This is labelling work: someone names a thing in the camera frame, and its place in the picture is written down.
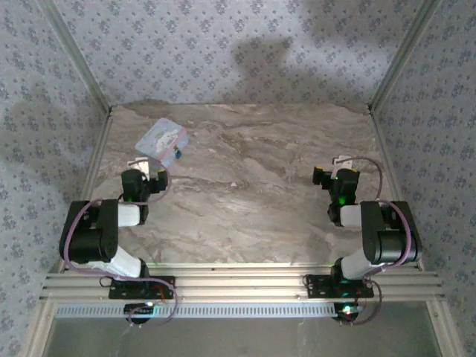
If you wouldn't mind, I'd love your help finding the left controller board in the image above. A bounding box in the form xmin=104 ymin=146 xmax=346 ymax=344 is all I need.
xmin=124 ymin=303 xmax=155 ymax=316

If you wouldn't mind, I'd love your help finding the controller board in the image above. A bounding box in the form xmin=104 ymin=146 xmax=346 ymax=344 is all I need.
xmin=124 ymin=303 xmax=155 ymax=316
xmin=336 ymin=303 xmax=364 ymax=321

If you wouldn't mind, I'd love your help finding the right controller board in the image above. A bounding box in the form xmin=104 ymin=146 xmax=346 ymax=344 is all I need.
xmin=336 ymin=303 xmax=364 ymax=321

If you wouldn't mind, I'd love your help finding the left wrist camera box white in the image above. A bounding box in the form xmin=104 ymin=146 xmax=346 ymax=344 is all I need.
xmin=126 ymin=156 xmax=152 ymax=179

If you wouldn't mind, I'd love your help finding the aluminium table side rail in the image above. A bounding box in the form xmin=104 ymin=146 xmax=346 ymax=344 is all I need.
xmin=367 ymin=106 xmax=425 ymax=271
xmin=51 ymin=107 xmax=115 ymax=272

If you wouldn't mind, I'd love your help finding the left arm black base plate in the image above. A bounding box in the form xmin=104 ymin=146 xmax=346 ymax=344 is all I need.
xmin=109 ymin=275 xmax=176 ymax=300

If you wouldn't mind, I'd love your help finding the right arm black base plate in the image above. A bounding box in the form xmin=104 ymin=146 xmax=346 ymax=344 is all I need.
xmin=304 ymin=274 xmax=375 ymax=299

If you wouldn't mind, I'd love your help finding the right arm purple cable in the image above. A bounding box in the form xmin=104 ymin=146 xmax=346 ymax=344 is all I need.
xmin=338 ymin=156 xmax=414 ymax=327

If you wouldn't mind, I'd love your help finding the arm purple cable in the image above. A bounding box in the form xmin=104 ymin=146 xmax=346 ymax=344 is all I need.
xmin=338 ymin=156 xmax=414 ymax=327
xmin=60 ymin=158 xmax=180 ymax=329

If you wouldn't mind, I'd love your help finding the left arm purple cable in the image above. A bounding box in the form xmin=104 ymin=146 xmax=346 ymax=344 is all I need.
xmin=60 ymin=158 xmax=180 ymax=329

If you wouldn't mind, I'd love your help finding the aluminium mounting rail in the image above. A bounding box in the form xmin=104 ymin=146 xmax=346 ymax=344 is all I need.
xmin=39 ymin=262 xmax=446 ymax=303

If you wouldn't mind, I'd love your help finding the aluminium frame upright post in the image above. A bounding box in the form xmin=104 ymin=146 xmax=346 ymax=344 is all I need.
xmin=367 ymin=0 xmax=446 ymax=112
xmin=36 ymin=0 xmax=113 ymax=115

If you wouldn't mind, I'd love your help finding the grey slotted cable duct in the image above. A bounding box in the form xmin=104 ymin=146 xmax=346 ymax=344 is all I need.
xmin=54 ymin=301 xmax=335 ymax=319

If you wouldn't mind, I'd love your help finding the aluminium frame leg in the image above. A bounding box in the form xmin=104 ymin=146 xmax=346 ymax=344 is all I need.
xmin=425 ymin=300 xmax=463 ymax=357
xmin=26 ymin=300 xmax=57 ymax=357

